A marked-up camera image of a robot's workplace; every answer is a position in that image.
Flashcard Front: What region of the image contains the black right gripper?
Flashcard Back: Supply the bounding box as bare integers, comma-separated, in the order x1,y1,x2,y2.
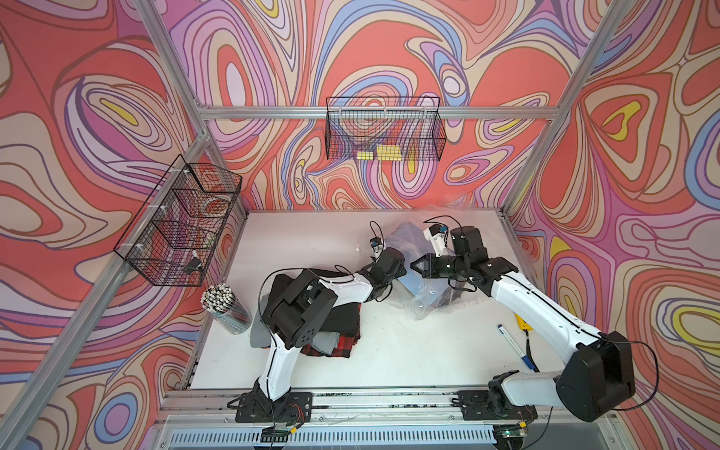
409,254,468,279

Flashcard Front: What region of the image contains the clear plastic vacuum bag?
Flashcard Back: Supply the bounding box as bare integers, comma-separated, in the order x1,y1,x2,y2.
384,204,480,321

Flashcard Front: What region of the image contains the red black plaid shirt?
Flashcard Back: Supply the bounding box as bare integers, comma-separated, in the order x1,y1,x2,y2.
301,332,361,358

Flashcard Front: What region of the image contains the grey shirt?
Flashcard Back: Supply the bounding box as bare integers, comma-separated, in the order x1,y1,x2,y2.
249,315,341,357

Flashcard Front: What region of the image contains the light blue shirt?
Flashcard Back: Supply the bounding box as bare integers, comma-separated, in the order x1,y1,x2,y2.
399,270,450,304

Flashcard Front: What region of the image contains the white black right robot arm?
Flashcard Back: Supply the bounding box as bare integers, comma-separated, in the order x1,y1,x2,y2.
411,223,636,422

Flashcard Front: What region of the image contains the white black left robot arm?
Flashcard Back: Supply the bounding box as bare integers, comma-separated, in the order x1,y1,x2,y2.
257,247,406,402

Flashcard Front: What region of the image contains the yellow block in basket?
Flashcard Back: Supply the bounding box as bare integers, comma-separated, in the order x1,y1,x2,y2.
355,144,403,162

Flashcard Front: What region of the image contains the yellow tool on table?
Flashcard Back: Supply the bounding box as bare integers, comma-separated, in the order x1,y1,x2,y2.
515,314,533,333

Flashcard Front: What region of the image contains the blue white marker pen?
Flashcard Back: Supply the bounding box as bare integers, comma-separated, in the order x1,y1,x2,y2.
497,324,536,371

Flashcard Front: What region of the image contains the bundle of rods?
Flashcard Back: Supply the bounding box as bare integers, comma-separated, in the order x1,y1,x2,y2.
201,283,251,335

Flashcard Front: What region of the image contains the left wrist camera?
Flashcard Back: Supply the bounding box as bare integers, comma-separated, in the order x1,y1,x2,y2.
369,236,384,254

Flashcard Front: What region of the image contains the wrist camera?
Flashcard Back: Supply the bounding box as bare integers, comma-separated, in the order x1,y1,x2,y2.
369,236,384,254
424,222,448,257

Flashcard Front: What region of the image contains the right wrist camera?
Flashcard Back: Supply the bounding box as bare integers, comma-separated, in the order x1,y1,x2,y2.
424,222,448,257

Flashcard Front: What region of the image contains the black wire basket back wall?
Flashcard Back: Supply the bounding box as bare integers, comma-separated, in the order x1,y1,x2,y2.
324,94,447,162

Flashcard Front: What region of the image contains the black wire basket wall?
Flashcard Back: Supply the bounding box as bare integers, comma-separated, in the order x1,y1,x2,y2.
324,94,447,162
114,156,243,287

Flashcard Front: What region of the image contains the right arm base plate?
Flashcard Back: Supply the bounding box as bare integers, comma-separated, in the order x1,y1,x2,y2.
451,390,538,422

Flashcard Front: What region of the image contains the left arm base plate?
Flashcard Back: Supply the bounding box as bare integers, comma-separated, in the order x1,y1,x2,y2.
228,390,313,425

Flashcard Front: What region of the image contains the black wire basket left wall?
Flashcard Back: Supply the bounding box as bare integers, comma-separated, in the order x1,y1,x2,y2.
114,156,243,287

